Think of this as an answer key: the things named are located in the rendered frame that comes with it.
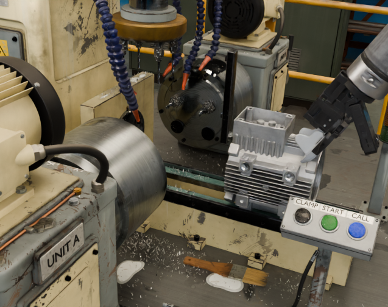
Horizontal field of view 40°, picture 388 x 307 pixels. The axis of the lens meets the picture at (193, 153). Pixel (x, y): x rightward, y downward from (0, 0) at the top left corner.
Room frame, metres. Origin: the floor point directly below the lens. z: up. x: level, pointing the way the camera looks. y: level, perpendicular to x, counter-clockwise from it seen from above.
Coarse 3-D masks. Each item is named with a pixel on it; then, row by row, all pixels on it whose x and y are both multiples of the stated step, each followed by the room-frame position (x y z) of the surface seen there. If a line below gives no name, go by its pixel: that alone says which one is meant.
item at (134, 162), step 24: (96, 120) 1.03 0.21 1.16; (120, 120) 1.02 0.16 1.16; (96, 144) 0.91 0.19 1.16; (120, 144) 0.94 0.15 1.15; (144, 144) 0.98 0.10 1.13; (96, 168) 0.86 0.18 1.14; (120, 168) 0.88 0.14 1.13; (144, 168) 0.93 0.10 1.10; (120, 192) 0.84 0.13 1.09; (144, 192) 0.90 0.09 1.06; (120, 216) 0.83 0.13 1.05; (144, 216) 0.91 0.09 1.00; (120, 240) 0.84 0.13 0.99
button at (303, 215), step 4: (300, 208) 0.85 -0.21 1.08; (304, 208) 0.85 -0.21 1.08; (296, 212) 0.85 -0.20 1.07; (300, 212) 0.84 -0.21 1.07; (304, 212) 0.84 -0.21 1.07; (308, 212) 0.84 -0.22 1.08; (296, 216) 0.84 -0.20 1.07; (300, 216) 0.84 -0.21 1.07; (304, 216) 0.84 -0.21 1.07; (308, 216) 0.84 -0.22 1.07; (296, 220) 0.84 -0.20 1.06; (300, 220) 0.83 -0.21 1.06; (304, 220) 0.83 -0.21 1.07; (308, 220) 0.83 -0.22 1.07
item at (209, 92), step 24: (192, 72) 1.43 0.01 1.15; (216, 72) 1.43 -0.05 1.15; (240, 72) 1.51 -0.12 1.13; (168, 96) 1.46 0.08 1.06; (192, 96) 1.43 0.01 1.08; (216, 96) 1.40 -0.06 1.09; (240, 96) 1.44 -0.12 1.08; (168, 120) 1.46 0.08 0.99; (192, 120) 1.43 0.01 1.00; (216, 120) 1.40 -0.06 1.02; (192, 144) 1.43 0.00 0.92; (216, 144) 1.41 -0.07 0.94
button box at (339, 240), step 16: (288, 208) 0.86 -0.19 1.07; (320, 208) 0.85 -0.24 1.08; (336, 208) 0.85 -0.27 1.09; (288, 224) 0.84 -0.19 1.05; (304, 224) 0.83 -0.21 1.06; (320, 224) 0.82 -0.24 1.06; (368, 224) 0.81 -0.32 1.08; (304, 240) 0.83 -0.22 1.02; (320, 240) 0.80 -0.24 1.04; (336, 240) 0.80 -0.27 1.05; (352, 240) 0.79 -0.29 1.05; (368, 240) 0.79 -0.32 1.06; (352, 256) 0.81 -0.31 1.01; (368, 256) 0.78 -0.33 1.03
